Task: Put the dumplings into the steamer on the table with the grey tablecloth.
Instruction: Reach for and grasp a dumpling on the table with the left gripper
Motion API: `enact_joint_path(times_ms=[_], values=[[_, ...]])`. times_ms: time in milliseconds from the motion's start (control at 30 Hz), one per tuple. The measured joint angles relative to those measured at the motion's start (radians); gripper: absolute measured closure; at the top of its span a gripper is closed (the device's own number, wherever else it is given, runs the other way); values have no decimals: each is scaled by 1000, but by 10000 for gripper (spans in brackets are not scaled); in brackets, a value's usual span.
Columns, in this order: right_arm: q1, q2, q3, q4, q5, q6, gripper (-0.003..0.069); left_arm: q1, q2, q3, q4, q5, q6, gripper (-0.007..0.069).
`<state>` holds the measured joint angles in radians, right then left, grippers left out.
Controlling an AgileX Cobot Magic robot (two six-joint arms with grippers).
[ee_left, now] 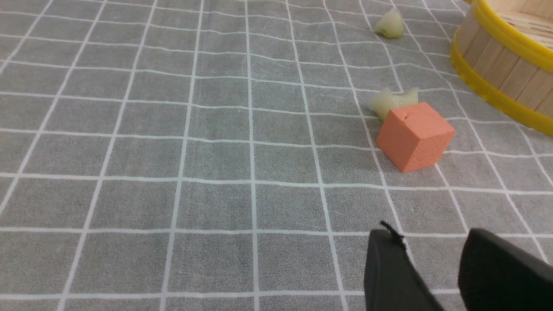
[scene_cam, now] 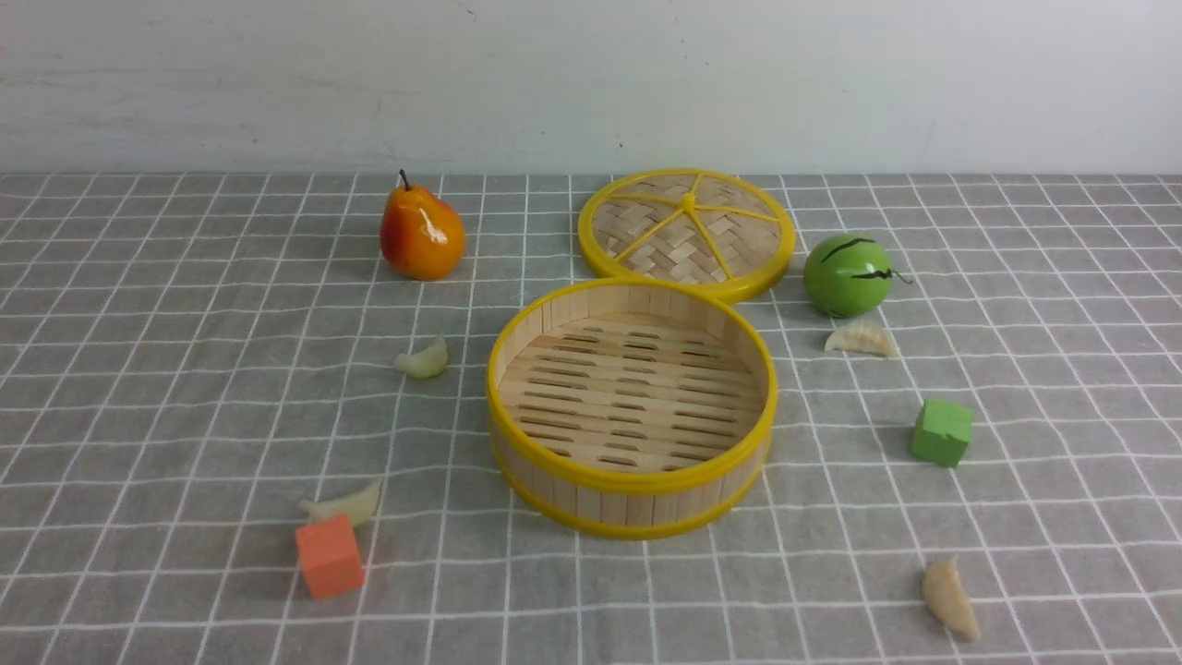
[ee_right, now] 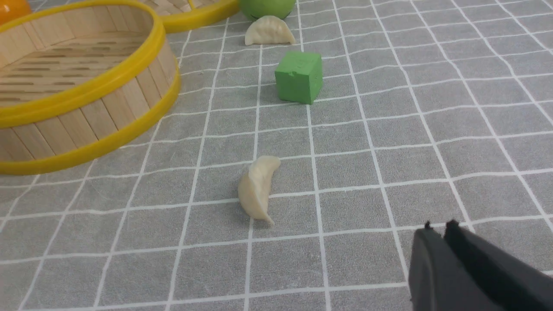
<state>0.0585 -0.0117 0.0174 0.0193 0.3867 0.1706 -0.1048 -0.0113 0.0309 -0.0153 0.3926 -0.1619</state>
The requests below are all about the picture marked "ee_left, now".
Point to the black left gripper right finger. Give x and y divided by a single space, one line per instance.
496 275

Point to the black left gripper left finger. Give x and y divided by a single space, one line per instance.
391 283

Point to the pale dumpling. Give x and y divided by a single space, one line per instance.
390 25
384 101

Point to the bamboo steamer tray yellow rim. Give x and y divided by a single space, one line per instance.
503 52

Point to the orange foam cube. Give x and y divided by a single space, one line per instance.
414 137

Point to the grey checked tablecloth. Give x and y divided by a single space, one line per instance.
220 155

